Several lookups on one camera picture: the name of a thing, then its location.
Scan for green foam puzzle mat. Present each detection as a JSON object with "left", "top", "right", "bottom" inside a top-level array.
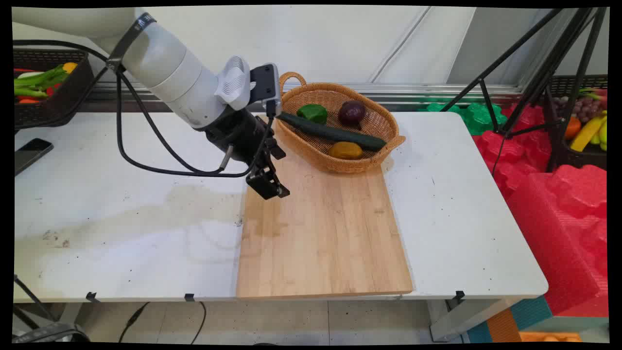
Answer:
[{"left": 417, "top": 99, "right": 509, "bottom": 136}]

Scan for black plastic basket with vegetables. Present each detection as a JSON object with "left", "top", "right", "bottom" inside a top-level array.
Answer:
[{"left": 13, "top": 49, "right": 96, "bottom": 129}]

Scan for purple toy grapes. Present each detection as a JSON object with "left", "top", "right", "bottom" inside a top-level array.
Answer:
[{"left": 553, "top": 96, "right": 602, "bottom": 123}]

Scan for black smartphone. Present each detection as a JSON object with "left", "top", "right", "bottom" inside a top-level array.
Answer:
[{"left": 14, "top": 138, "right": 54, "bottom": 176}]

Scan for thick black hanging cable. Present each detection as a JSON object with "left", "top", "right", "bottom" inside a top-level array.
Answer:
[{"left": 14, "top": 274, "right": 57, "bottom": 322}]

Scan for red foam puzzle mat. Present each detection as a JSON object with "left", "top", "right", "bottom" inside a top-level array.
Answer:
[{"left": 473, "top": 104, "right": 555, "bottom": 201}]

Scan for yellow orange fruit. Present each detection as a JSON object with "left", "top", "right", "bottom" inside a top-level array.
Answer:
[{"left": 328, "top": 141, "right": 364, "bottom": 160}]

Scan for woven wicker basket with handles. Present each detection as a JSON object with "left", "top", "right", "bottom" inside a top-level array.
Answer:
[{"left": 277, "top": 72, "right": 407, "bottom": 175}]

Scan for black plastic basket with fruit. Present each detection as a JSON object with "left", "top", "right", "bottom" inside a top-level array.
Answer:
[{"left": 543, "top": 74, "right": 608, "bottom": 171}]

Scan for yellow toy banana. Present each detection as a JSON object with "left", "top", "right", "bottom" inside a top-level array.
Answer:
[{"left": 570, "top": 114, "right": 608, "bottom": 153}]

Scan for black tripod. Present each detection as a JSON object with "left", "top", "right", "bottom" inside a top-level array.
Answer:
[{"left": 440, "top": 7, "right": 608, "bottom": 174}]

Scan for orange toy fruit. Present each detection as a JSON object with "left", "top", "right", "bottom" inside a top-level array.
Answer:
[{"left": 565, "top": 116, "right": 583, "bottom": 141}]

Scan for black floor cable with plug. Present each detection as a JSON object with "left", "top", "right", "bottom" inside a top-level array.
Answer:
[{"left": 118, "top": 302, "right": 150, "bottom": 344}]

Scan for light green toy fruit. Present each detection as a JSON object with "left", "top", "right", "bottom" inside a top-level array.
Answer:
[{"left": 590, "top": 121, "right": 608, "bottom": 152}]

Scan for black camera cable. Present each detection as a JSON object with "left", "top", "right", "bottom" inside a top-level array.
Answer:
[{"left": 14, "top": 39, "right": 279, "bottom": 178}]

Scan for white table leg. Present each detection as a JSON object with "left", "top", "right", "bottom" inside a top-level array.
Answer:
[{"left": 427, "top": 297, "right": 517, "bottom": 342}]

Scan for wooden cutting board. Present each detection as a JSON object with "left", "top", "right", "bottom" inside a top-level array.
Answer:
[{"left": 236, "top": 114, "right": 414, "bottom": 300}]

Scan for teal and orange floor mat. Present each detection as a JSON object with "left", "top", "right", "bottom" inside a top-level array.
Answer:
[{"left": 466, "top": 296, "right": 553, "bottom": 344}]

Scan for green bell pepper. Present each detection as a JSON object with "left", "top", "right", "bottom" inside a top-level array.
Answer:
[{"left": 296, "top": 104, "right": 328, "bottom": 124}]

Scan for dark green cucumber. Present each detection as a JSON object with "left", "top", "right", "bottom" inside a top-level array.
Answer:
[{"left": 276, "top": 111, "right": 388, "bottom": 152}]

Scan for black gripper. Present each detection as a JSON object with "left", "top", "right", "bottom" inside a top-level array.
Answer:
[{"left": 206, "top": 110, "right": 291, "bottom": 200}]

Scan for white ribbed camera bracket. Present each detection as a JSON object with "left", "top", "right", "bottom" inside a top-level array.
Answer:
[{"left": 214, "top": 55, "right": 256, "bottom": 111}]

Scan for purple onion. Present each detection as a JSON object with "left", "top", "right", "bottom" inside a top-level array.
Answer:
[{"left": 338, "top": 100, "right": 367, "bottom": 130}]

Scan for black cable strap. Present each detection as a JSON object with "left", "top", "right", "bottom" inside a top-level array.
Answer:
[{"left": 105, "top": 13, "right": 157, "bottom": 73}]

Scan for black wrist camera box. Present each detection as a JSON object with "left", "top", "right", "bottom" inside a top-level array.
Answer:
[{"left": 250, "top": 63, "right": 283, "bottom": 118}]

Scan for green leafy toy vegetable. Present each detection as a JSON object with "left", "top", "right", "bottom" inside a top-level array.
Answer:
[{"left": 14, "top": 64, "right": 69, "bottom": 98}]

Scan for aluminium wall rail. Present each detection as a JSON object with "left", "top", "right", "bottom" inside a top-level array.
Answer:
[{"left": 80, "top": 81, "right": 526, "bottom": 105}]

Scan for thin black floor cable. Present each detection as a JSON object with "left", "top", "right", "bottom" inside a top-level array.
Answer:
[{"left": 190, "top": 301, "right": 207, "bottom": 344}]

